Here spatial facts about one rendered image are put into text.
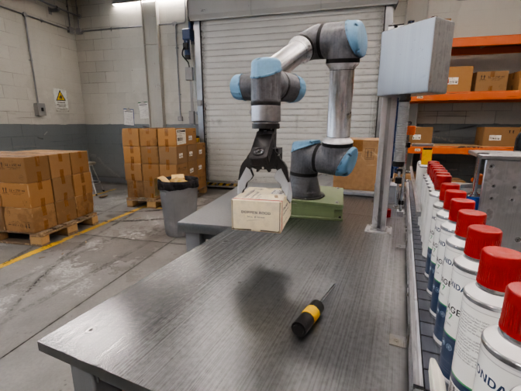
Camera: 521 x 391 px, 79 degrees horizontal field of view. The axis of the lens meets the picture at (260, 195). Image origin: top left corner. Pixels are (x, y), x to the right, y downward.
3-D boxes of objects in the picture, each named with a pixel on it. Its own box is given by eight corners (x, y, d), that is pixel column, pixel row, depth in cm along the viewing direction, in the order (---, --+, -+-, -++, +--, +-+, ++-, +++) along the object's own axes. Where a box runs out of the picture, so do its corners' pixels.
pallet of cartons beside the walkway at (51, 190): (99, 223, 394) (91, 150, 374) (41, 247, 314) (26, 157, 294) (21, 216, 419) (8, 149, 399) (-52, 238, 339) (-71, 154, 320)
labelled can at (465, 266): (489, 403, 37) (520, 238, 33) (439, 388, 39) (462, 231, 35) (479, 371, 42) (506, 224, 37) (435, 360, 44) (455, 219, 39)
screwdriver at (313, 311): (305, 340, 55) (305, 326, 55) (289, 335, 57) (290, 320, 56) (341, 291, 72) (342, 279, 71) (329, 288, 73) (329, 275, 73)
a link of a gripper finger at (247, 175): (244, 196, 89) (262, 170, 87) (238, 201, 84) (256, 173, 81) (236, 190, 90) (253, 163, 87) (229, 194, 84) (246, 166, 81)
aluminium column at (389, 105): (384, 232, 111) (404, 23, 96) (371, 230, 113) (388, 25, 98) (385, 228, 115) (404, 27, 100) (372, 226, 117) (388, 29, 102)
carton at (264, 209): (281, 233, 75) (281, 202, 73) (232, 229, 78) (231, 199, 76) (291, 214, 90) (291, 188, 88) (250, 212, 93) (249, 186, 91)
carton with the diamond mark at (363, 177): (377, 192, 167) (382, 140, 161) (332, 188, 176) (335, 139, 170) (380, 182, 195) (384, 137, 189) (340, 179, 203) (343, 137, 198)
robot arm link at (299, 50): (301, 22, 119) (222, 73, 91) (328, 19, 113) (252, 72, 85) (305, 54, 126) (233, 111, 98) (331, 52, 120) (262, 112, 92)
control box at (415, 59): (427, 92, 86) (436, 15, 82) (376, 96, 100) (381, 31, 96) (448, 94, 91) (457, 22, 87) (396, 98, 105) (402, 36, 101)
